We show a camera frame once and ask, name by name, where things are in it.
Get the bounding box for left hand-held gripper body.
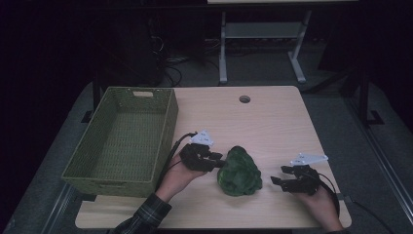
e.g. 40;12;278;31
179;130;217;173

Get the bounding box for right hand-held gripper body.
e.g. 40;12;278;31
282;152;329;197

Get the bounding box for green fleece garment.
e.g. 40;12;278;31
216;145;263;197

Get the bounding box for green woven basket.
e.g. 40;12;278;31
61;86;179;199

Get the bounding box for person's left hand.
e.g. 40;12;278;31
155;152;208;203

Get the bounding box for person's right hand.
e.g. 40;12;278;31
293;186;345;233

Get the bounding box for black stand with foot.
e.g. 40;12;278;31
340;61;386;128
81;72;101;125

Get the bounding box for right hand-held gripper black cable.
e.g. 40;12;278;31
316;172;342;218

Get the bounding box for black floor cable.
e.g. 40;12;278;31
347;194;391;234

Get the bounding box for metal floor rail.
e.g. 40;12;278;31
344;96;413;227
42;183;77;234

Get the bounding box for tangle of black floor cables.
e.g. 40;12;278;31
147;19;225;88

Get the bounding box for white metal frame table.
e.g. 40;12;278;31
207;0;358;85

